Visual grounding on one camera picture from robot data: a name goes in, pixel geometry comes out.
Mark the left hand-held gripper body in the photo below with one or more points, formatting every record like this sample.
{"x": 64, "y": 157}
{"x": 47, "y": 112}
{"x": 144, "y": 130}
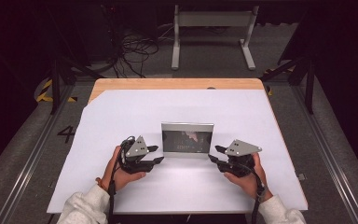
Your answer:
{"x": 135, "y": 155}

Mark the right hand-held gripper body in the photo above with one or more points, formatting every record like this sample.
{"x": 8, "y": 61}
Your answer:
{"x": 239, "y": 158}

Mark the person's left hand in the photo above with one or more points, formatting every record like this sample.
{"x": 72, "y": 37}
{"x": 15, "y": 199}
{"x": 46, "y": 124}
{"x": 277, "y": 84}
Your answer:
{"x": 121, "y": 177}

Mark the person's right hand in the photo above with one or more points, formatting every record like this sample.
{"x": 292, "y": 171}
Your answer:
{"x": 248, "y": 183}

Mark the white paper sheet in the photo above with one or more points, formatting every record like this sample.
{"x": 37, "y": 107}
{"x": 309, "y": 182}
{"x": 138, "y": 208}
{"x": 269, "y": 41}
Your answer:
{"x": 183, "y": 105}

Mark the black metal stand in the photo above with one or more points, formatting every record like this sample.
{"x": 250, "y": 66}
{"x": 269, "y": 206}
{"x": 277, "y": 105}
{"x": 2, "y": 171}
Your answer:
{"x": 307, "y": 84}
{"x": 56, "y": 84}

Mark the yellow black striped tape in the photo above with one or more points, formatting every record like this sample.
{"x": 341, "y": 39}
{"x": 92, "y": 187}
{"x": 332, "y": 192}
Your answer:
{"x": 45, "y": 90}

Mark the white metal stand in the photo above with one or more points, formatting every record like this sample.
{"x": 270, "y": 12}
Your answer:
{"x": 211, "y": 18}

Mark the metal floor rail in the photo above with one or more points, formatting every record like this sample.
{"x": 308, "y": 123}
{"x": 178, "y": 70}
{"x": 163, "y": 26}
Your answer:
{"x": 329, "y": 155}
{"x": 28, "y": 168}

